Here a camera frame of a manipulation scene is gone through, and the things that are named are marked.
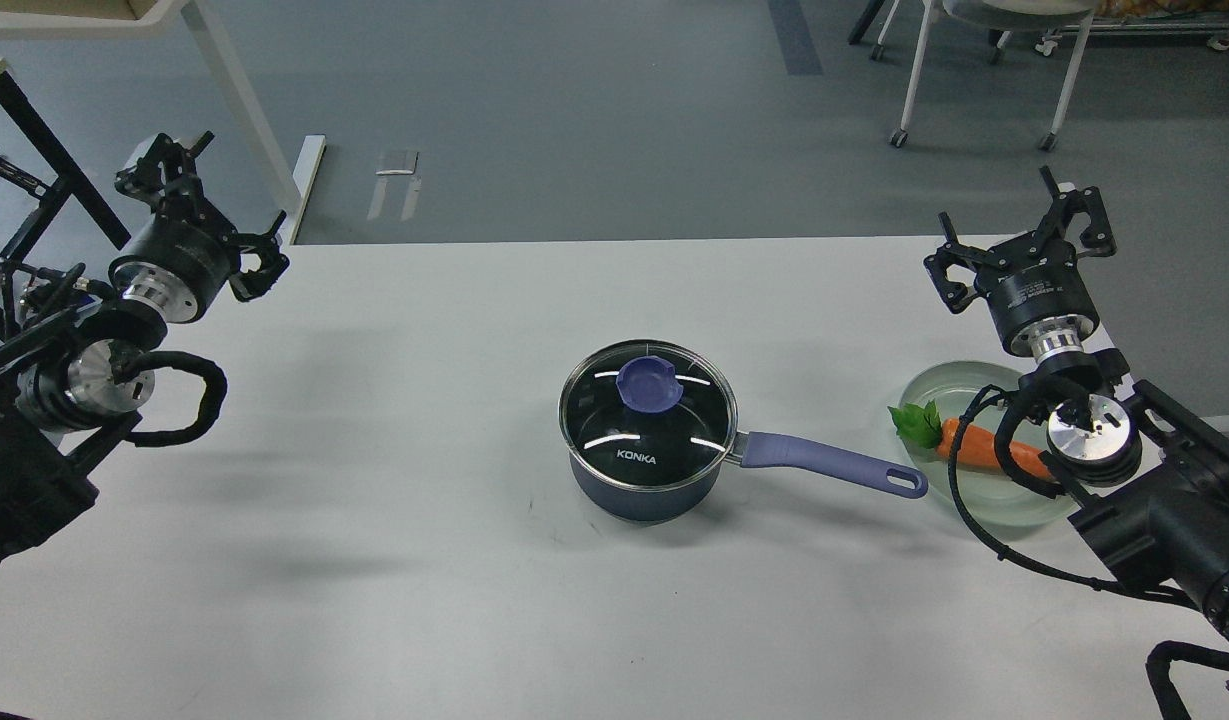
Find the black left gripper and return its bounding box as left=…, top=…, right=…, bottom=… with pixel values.
left=108, top=131, right=290, bottom=324

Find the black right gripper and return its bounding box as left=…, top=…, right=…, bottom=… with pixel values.
left=923, top=165, right=1118, bottom=362

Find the blue pot with handle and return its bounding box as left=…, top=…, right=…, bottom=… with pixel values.
left=569, top=432, right=929, bottom=523

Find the glass lid with blue knob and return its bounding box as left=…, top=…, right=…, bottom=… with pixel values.
left=559, top=340, right=737, bottom=451

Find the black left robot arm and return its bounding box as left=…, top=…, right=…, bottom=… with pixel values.
left=0, top=131, right=290, bottom=565

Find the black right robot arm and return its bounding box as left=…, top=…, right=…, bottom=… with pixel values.
left=924, top=167, right=1229, bottom=719

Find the black metal rack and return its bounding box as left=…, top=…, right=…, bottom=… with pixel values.
left=0, top=58, right=132, bottom=340

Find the orange toy carrot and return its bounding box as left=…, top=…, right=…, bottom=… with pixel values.
left=887, top=401, right=1057, bottom=484

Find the clear glass plate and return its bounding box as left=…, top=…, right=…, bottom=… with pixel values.
left=889, top=361, right=1077, bottom=530

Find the white chair with casters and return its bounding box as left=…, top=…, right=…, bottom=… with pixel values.
left=889, top=1, right=1099, bottom=152

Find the metal cart base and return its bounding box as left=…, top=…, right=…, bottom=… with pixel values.
left=1088, top=1, right=1229, bottom=53

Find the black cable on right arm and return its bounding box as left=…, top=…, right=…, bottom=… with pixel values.
left=946, top=385, right=1200, bottom=606

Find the white desk frame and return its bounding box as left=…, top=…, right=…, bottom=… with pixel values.
left=0, top=0, right=327, bottom=246

